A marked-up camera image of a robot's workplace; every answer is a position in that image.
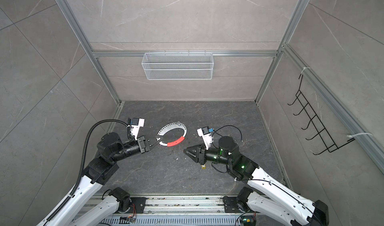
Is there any black wire hook rack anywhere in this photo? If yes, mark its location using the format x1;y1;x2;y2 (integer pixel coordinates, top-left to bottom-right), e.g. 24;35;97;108
287;74;355;155

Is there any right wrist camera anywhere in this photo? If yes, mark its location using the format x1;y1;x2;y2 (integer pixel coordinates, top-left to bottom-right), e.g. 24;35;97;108
197;126;214;150

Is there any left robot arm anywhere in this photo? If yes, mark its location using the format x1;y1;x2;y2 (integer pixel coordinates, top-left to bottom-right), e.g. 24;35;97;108
39;132;163;226

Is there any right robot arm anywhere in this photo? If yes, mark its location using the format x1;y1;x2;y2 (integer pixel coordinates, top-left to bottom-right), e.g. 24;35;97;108
184;136;330;226

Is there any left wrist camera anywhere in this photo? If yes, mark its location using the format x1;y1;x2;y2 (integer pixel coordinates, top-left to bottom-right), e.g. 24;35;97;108
127;118;145;140

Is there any left black corrugated cable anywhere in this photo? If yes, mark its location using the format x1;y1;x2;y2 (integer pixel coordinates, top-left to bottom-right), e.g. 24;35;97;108
43;119;130;224

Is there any white wire mesh basket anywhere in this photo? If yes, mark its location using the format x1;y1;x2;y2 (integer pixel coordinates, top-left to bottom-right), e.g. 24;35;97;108
142;52;214;80

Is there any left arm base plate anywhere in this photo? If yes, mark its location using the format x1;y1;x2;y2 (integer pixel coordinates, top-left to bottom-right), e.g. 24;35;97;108
115;197;147;215

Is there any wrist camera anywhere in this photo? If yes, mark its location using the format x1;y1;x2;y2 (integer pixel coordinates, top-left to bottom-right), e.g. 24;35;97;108
127;118;145;140
197;126;214;150

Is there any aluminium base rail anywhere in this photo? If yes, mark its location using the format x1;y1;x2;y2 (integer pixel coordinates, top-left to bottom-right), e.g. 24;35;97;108
58;195;310;226

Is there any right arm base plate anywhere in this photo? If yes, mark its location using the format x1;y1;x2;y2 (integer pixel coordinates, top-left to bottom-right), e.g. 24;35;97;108
222;196;261;214

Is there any right black camera cable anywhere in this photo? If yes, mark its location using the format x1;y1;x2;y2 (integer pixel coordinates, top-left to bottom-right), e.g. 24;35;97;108
211;125;243;150

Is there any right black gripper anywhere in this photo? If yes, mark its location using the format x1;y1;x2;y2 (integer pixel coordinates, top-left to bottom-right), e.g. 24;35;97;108
184;142;234;167

